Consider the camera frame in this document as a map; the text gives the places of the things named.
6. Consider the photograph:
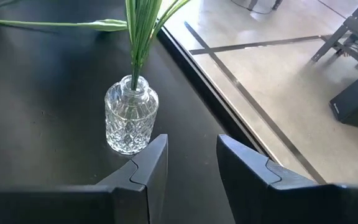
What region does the grey metal table frame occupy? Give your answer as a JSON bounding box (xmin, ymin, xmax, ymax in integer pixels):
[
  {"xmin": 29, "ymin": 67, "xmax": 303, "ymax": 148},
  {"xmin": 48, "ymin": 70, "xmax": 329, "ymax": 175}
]
[
  {"xmin": 246, "ymin": 0, "xmax": 284, "ymax": 11},
  {"xmin": 310, "ymin": 0, "xmax": 358, "ymax": 70}
]

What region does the black computer box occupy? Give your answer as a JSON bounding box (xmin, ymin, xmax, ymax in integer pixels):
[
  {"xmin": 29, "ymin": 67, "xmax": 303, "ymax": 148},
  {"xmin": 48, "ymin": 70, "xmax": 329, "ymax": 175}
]
[{"xmin": 329, "ymin": 65, "xmax": 358, "ymax": 134}]

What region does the pink tulip with green stem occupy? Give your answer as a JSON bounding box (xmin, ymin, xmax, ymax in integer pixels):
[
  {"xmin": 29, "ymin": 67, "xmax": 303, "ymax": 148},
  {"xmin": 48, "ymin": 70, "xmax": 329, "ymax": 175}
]
[{"xmin": 0, "ymin": 17, "xmax": 129, "ymax": 33}]

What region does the clear cut-glass vase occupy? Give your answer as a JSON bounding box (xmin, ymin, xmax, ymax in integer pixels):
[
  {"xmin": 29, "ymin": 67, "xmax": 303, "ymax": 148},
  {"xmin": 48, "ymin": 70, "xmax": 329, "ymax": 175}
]
[{"xmin": 104, "ymin": 74, "xmax": 160, "ymax": 156}]

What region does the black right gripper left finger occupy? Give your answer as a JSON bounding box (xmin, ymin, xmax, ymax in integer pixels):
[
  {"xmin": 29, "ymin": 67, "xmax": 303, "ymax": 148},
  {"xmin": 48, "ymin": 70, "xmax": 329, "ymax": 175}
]
[{"xmin": 0, "ymin": 134, "xmax": 170, "ymax": 224}]

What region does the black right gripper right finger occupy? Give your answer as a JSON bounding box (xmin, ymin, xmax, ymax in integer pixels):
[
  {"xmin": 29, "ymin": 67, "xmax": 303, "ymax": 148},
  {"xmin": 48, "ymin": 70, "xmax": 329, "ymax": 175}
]
[{"xmin": 216, "ymin": 134, "xmax": 358, "ymax": 224}]

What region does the blue artificial flower bunch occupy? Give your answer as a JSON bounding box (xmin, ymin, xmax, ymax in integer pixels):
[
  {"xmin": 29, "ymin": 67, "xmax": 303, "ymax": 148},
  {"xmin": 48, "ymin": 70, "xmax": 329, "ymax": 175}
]
[{"xmin": 124, "ymin": 0, "xmax": 193, "ymax": 91}]

